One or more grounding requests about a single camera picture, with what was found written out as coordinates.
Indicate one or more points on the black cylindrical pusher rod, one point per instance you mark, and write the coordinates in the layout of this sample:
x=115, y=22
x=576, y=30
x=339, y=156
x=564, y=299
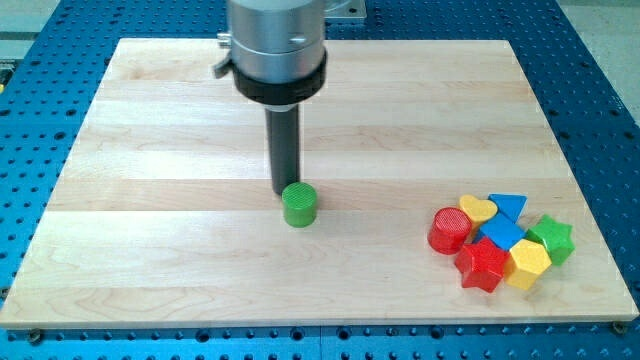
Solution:
x=283, y=126

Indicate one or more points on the green cylinder block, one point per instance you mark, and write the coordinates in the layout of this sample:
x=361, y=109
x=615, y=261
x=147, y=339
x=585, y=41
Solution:
x=300, y=202

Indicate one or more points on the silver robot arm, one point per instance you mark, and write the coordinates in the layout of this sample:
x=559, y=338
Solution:
x=278, y=59

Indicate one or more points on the silver metal mounting plate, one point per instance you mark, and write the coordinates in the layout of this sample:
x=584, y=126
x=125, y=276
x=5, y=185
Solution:
x=345, y=9

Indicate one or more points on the light wooden board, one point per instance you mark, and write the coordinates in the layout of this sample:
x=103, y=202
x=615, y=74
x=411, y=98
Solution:
x=164, y=216

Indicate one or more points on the red cylinder block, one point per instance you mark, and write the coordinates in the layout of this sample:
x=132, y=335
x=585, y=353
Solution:
x=449, y=230

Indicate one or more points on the yellow heart block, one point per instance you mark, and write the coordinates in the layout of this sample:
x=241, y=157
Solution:
x=479, y=211

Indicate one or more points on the blue triangle block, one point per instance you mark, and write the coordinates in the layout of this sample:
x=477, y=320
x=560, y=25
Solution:
x=510, y=205

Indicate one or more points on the blue perforated metal base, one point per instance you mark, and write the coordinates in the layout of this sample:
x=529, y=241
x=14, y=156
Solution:
x=582, y=58

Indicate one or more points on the blue cube block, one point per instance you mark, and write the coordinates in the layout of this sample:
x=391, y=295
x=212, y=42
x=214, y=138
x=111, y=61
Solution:
x=501, y=231

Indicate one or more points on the red star block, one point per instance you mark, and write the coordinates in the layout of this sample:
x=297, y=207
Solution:
x=481, y=265

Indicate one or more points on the yellow pentagon block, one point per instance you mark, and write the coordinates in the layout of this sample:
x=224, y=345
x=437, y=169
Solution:
x=527, y=261

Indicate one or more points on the green star block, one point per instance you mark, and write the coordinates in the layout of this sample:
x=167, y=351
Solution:
x=554, y=236

